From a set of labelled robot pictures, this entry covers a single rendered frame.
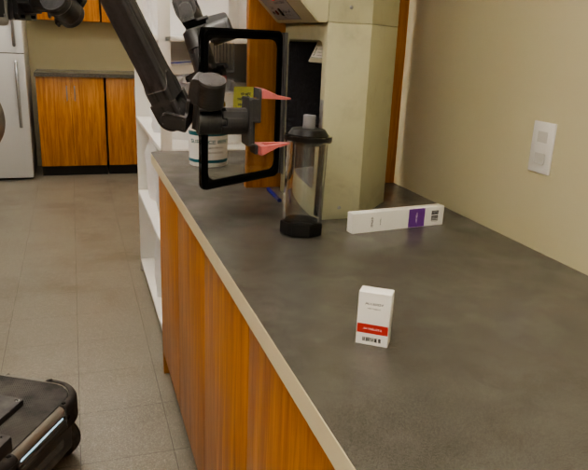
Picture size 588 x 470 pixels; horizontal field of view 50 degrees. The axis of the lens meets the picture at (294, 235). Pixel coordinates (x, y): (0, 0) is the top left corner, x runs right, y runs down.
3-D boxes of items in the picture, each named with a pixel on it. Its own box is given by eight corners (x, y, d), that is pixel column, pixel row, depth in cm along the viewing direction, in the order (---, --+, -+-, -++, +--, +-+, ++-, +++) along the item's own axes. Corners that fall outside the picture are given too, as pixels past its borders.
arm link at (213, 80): (174, 106, 139) (160, 126, 133) (176, 58, 132) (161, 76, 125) (226, 120, 139) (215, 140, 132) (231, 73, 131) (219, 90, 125)
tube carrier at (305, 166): (324, 223, 153) (332, 133, 147) (323, 235, 143) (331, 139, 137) (280, 218, 154) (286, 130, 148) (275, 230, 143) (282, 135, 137)
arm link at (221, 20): (188, 20, 172) (176, 4, 164) (227, 6, 171) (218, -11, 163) (198, 60, 170) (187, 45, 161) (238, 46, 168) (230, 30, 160)
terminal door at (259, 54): (278, 174, 185) (283, 31, 173) (201, 191, 162) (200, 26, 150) (276, 174, 185) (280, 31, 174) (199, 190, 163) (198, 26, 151)
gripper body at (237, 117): (258, 98, 133) (223, 97, 131) (257, 146, 136) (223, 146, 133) (250, 95, 139) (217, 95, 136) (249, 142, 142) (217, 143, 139)
